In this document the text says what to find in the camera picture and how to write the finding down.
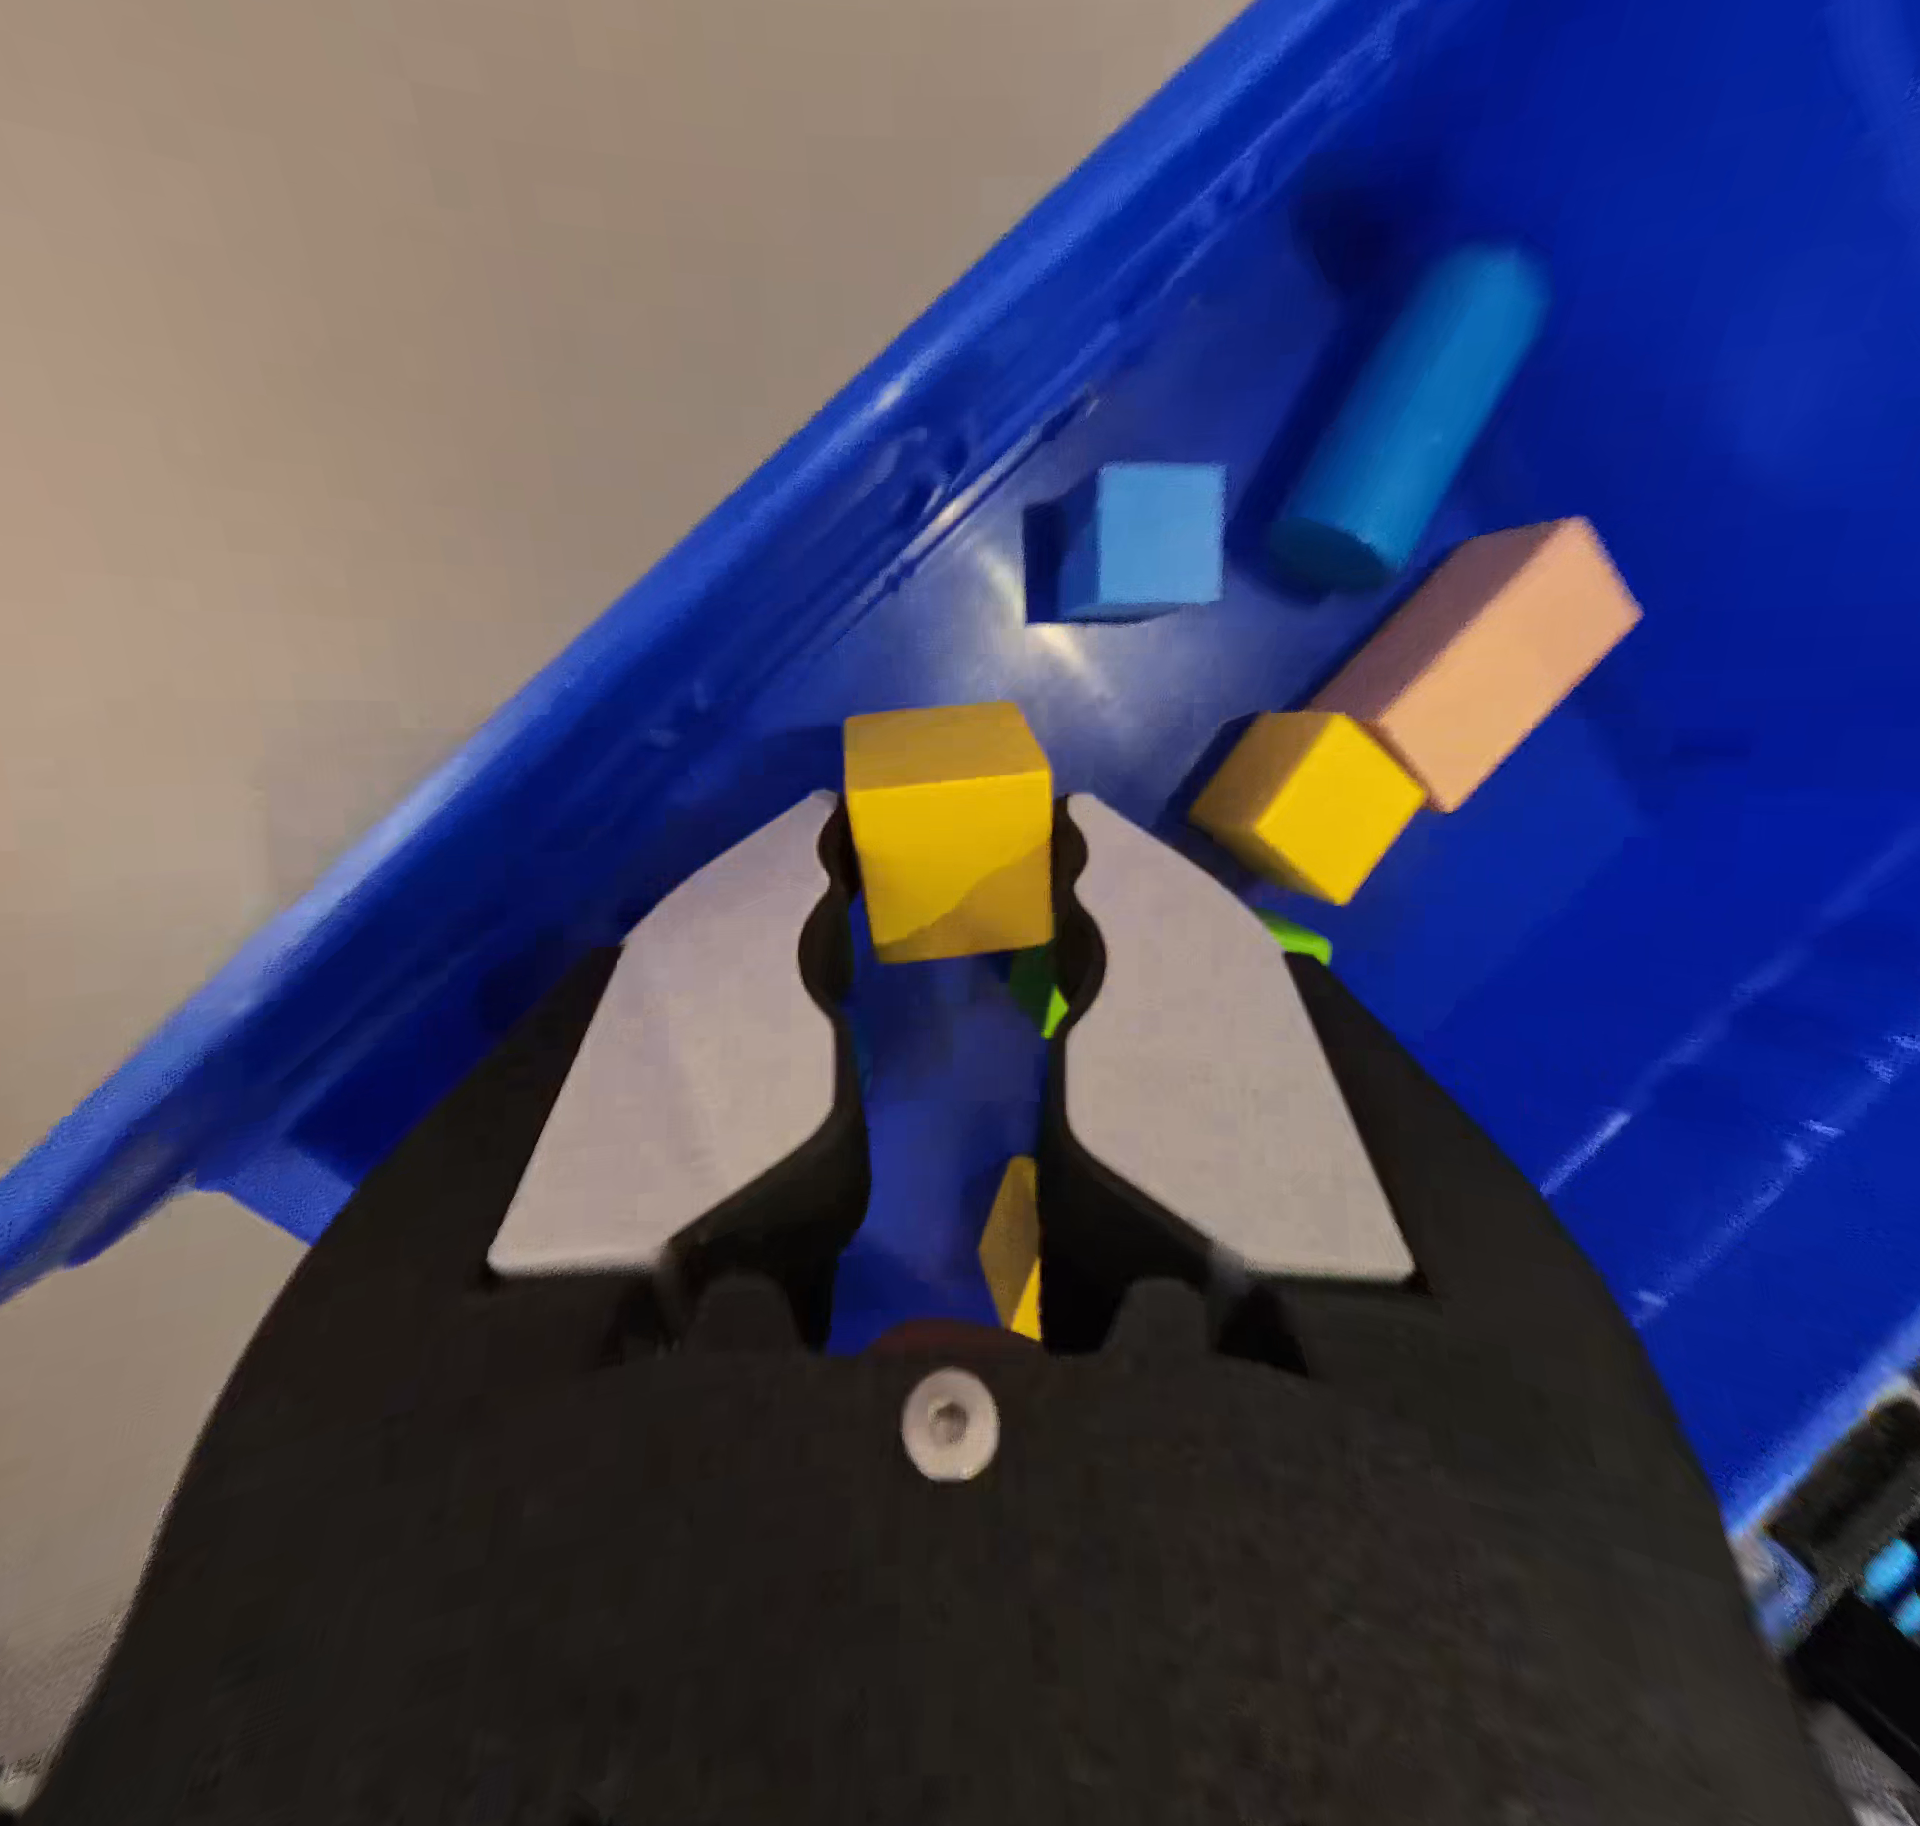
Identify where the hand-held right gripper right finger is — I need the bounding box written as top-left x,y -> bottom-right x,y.
1037,796 -> 1419,1289

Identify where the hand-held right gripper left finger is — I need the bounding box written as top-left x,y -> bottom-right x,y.
491,796 -> 873,1289

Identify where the yellow wooden cube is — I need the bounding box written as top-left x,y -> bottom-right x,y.
841,705 -> 1061,967

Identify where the blue plastic bin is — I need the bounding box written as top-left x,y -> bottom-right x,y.
3,0 -> 1920,1544

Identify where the natural wooden block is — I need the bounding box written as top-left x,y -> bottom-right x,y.
1312,517 -> 1647,817

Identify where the light blue wooden cube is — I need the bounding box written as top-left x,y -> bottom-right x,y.
1028,463 -> 1232,628

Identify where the blue wooden cylinder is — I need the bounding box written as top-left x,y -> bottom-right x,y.
1265,243 -> 1556,599

